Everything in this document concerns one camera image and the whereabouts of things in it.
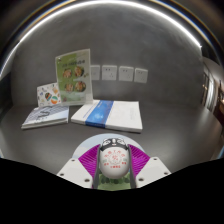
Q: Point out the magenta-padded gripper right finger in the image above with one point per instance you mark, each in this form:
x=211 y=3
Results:
x=151 y=170

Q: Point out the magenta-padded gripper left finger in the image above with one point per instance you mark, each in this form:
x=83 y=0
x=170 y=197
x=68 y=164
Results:
x=75 y=171

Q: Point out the white and black computer mouse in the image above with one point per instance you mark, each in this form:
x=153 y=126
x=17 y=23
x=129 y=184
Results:
x=114 y=160

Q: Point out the white book with blue band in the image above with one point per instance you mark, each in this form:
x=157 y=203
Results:
x=123 y=116

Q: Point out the grey patterned book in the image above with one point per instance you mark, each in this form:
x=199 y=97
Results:
x=45 y=118

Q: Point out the small white sticker card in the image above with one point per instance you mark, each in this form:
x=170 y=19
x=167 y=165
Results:
x=48 y=95

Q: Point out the green menu sign stand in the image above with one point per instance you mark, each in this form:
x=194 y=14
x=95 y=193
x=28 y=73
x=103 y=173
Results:
x=73 y=78

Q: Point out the white wall socket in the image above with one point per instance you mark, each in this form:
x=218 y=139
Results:
x=141 y=75
x=95 y=72
x=109 y=72
x=126 y=73

